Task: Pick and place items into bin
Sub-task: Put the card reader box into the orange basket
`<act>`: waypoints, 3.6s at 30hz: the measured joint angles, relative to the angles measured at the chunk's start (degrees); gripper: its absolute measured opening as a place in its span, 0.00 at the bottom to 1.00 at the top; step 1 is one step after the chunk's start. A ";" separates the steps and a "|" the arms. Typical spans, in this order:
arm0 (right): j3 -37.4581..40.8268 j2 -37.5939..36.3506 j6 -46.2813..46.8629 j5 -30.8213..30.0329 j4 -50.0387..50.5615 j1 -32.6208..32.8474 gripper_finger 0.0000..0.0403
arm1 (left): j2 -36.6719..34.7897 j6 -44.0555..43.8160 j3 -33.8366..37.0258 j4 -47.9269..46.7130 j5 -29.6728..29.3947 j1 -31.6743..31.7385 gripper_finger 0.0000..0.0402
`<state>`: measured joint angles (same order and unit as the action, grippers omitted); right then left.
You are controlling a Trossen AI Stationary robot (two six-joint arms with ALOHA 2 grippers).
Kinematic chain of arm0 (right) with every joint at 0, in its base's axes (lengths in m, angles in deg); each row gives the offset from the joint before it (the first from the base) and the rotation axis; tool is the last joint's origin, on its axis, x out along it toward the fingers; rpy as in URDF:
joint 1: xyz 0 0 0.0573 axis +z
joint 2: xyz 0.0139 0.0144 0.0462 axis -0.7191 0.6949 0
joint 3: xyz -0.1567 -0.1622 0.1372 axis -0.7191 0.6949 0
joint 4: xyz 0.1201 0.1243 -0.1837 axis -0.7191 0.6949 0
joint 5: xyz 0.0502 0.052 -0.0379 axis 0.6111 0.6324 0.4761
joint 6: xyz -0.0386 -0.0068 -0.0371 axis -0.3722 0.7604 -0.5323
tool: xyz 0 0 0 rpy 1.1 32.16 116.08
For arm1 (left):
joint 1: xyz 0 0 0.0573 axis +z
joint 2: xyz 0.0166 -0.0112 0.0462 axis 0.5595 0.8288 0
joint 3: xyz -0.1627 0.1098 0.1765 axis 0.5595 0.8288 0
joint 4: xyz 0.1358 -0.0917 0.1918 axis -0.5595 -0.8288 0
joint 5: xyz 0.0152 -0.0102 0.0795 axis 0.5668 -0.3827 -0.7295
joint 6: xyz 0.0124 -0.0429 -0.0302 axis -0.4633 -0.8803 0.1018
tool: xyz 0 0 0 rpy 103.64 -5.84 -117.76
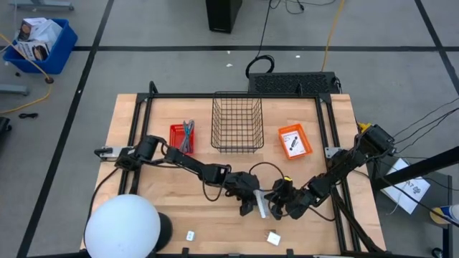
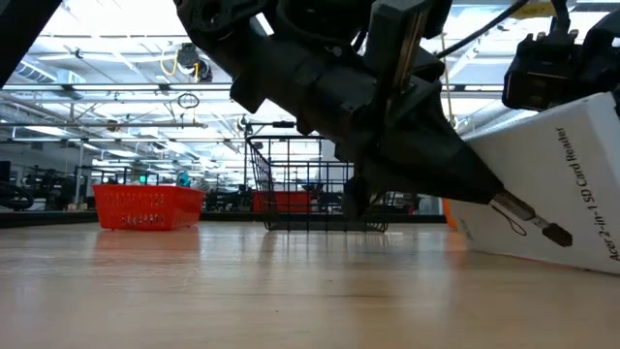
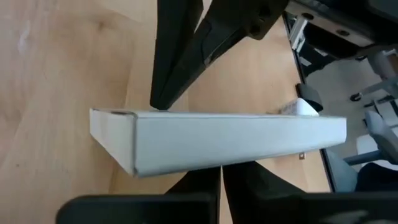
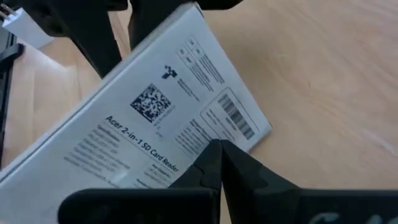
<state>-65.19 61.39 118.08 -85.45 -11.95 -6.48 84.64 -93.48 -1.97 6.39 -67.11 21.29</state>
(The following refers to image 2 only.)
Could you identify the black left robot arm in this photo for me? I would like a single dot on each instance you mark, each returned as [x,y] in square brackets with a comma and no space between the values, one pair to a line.
[208,19]

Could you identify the red plastic basket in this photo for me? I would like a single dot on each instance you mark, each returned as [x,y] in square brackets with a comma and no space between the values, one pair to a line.
[145,208]

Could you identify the black robot workstation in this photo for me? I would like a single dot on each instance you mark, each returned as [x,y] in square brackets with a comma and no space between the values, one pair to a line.
[43,186]

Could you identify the black metal railing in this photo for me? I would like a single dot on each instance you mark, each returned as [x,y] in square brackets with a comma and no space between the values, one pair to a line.
[116,168]

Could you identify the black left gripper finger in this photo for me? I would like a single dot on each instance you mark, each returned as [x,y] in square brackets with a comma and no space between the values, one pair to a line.
[356,201]
[431,160]

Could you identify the red storage crate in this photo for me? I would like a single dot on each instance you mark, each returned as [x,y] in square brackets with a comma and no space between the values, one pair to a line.
[286,201]

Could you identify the white card reader box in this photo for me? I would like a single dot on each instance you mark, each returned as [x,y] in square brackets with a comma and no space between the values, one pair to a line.
[557,160]

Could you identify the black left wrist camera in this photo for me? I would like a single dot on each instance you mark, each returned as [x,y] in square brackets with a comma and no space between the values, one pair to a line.
[431,68]

